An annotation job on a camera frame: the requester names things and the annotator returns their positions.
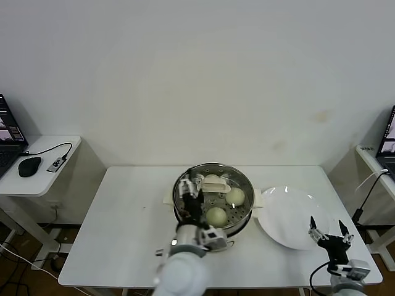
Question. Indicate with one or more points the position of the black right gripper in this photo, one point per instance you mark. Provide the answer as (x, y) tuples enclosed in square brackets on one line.
[(334, 249)]

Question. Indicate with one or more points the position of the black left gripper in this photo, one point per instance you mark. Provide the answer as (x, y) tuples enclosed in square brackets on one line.
[(192, 208)]

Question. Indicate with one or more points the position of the white steamed baozi bun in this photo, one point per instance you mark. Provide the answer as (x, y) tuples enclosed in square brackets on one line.
[(235, 196), (212, 177), (216, 216)]

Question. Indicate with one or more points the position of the light blue left robot arm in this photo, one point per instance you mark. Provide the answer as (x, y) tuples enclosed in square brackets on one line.
[(185, 265)]

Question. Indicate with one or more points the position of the stainless steel steamer basket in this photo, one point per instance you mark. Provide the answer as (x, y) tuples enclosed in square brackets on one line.
[(247, 212)]

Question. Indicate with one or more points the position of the white round plate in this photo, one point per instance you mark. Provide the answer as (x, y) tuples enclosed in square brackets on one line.
[(287, 216)]

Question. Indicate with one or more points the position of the cream electric cooking pot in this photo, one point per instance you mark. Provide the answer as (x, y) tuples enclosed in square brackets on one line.
[(243, 229)]

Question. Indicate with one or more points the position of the white side table with mouse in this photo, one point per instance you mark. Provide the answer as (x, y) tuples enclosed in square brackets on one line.
[(37, 185)]

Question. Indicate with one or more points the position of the black round floor object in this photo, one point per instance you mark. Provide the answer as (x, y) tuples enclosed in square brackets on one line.
[(56, 264)]

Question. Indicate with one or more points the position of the black computer mouse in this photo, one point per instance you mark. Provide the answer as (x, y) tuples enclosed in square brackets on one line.
[(28, 167)]

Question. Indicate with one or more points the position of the black laptop beside mouse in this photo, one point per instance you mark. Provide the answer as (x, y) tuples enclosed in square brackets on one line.
[(9, 129)]

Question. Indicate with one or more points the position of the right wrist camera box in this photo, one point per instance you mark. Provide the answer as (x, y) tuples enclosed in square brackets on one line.
[(355, 269)]

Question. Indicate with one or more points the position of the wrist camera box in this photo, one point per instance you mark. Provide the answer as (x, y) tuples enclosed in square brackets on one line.
[(214, 237), (355, 269)]

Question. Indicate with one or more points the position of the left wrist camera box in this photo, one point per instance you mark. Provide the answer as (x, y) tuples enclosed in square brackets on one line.
[(214, 237)]

